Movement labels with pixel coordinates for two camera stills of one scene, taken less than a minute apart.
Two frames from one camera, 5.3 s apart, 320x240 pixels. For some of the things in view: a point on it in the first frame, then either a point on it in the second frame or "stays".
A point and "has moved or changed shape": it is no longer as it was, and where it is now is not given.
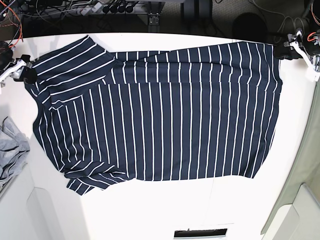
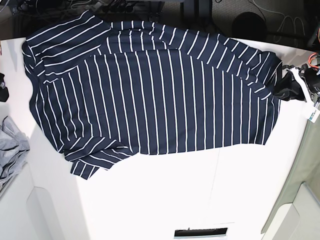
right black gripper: [281, 52] to [289, 89]
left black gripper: [29, 74] to [4, 90]
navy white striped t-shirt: [197, 113] has moved or changed shape
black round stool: [250, 26] stays
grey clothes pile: [14, 147] stays
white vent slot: [193, 234] stays
